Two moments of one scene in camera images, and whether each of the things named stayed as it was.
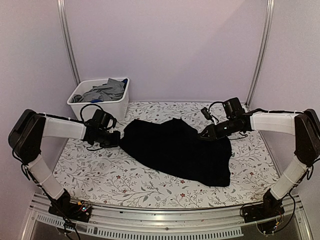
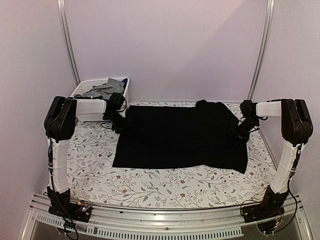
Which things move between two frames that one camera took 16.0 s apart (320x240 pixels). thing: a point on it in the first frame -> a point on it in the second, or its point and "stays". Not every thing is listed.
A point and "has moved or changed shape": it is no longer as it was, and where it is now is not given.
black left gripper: x=115 y=142 -> x=119 y=130
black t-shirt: x=174 y=144 has moved or changed shape
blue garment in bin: x=125 y=80 stays
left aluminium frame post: x=62 y=11 stays
